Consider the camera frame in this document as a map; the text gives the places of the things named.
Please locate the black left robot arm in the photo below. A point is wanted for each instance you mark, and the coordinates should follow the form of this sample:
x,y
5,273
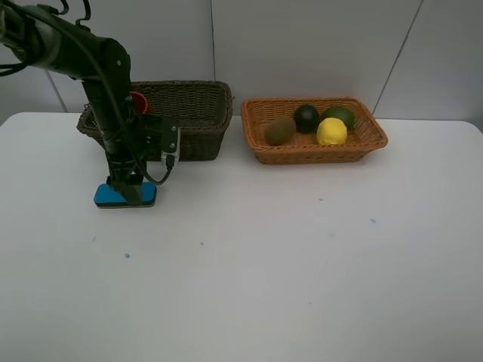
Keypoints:
x,y
39,38

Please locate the green lime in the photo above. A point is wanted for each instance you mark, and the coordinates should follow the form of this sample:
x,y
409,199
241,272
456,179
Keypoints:
x,y
343,113

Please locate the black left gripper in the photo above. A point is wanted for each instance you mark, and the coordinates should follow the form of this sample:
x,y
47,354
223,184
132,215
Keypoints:
x,y
127,143

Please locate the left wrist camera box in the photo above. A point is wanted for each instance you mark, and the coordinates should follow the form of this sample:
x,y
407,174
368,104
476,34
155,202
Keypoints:
x,y
170,141

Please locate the red plastic cup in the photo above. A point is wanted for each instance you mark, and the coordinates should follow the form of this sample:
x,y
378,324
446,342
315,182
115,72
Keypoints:
x,y
140,102

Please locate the dark mangosteen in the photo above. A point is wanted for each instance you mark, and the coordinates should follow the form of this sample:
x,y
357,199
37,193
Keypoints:
x,y
306,118

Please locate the blue whiteboard eraser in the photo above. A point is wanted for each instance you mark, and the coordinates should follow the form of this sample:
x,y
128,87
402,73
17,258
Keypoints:
x,y
106,197

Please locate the orange wicker basket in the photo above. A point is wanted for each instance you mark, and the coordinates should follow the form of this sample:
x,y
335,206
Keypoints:
x,y
258,113

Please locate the brown kiwi fruit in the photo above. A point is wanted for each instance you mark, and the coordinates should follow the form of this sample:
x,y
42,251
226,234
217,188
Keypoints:
x,y
280,131

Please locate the yellow lemon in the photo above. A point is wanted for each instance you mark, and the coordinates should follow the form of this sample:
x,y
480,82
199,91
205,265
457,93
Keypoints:
x,y
331,131

